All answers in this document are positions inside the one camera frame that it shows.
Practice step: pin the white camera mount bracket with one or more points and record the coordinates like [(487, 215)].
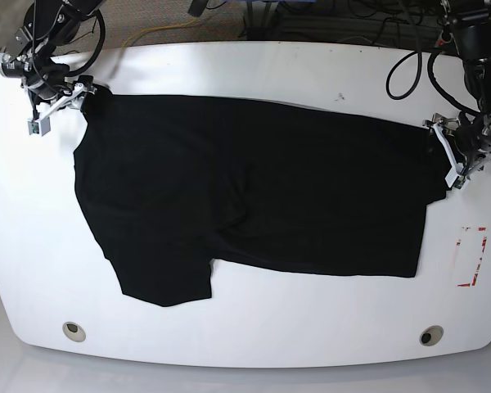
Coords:
[(459, 174), (42, 124)]

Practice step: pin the table cable grommet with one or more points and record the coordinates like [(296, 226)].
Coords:
[(431, 336), (74, 332)]

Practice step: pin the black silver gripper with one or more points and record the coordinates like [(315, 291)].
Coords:
[(43, 79), (471, 136)]

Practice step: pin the red tape rectangle marking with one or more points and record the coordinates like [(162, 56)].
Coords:
[(469, 255)]

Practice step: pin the left table cable grommet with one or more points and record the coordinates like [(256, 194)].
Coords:
[(74, 332)]

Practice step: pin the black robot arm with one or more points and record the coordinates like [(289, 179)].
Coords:
[(470, 25), (47, 26)]

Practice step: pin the right table cable grommet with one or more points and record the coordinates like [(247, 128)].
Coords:
[(431, 336)]

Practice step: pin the black T-shirt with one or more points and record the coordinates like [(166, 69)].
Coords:
[(168, 184)]

